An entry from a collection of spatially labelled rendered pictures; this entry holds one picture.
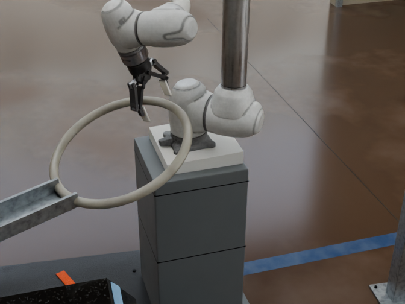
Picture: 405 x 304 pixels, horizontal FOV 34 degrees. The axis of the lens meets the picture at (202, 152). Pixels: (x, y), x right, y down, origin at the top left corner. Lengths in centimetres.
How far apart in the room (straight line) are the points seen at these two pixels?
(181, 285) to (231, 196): 48
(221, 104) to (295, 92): 278
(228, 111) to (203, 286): 86
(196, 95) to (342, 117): 248
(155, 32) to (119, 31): 12
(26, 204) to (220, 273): 116
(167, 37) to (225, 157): 88
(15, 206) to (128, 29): 63
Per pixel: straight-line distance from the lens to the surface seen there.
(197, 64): 575
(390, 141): 472
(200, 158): 266
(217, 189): 271
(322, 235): 371
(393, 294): 334
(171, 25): 193
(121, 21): 200
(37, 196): 212
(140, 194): 197
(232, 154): 270
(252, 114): 255
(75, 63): 588
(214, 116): 258
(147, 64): 212
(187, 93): 261
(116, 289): 216
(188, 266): 290
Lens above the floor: 221
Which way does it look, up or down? 30 degrees down
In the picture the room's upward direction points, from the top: straight up
